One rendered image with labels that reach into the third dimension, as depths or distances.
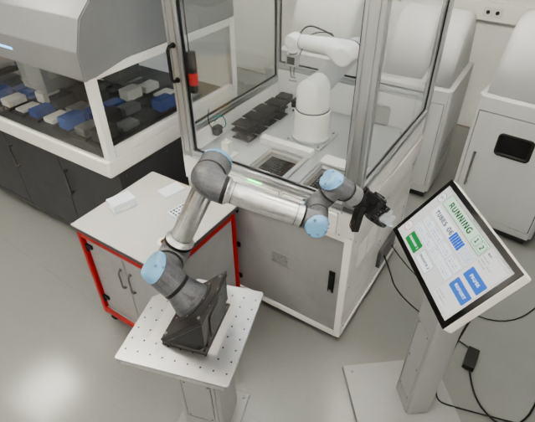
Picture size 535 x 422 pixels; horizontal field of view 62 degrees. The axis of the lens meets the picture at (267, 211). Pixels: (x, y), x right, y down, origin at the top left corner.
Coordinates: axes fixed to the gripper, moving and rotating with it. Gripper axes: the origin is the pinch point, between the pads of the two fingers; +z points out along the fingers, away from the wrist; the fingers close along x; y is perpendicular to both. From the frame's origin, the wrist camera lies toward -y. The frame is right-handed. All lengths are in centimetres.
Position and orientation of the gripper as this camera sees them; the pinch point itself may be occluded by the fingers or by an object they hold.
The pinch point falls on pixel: (388, 226)
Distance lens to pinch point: 175.4
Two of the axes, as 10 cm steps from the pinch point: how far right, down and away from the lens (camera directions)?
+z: 7.7, 4.5, 4.5
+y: 6.3, -6.5, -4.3
